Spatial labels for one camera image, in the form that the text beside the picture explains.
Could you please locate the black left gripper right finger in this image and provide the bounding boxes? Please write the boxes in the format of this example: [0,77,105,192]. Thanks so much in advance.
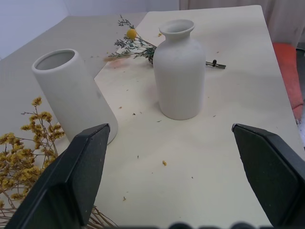
[232,123,305,227]

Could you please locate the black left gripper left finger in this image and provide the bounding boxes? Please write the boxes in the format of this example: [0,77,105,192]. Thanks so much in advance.
[5,123,111,229]

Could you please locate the white cylindrical ceramic vase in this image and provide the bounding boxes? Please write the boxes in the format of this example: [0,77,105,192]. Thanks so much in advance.
[31,49,119,146]

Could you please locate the white bottle-shaped ceramic vase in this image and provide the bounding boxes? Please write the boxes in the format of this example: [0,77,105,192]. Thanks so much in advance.
[153,19,206,121]

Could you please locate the yellow dried flower bunch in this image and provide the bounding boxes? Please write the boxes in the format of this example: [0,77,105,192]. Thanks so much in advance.
[0,96,117,229]

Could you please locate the small metal clip tool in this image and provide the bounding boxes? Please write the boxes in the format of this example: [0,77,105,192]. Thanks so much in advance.
[205,59,227,70]

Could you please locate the beige fluffy grass sprig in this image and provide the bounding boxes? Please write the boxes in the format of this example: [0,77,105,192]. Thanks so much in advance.
[103,55,131,69]

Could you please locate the green sprig with yellow ball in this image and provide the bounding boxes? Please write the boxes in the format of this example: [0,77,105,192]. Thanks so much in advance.
[108,15,158,64]

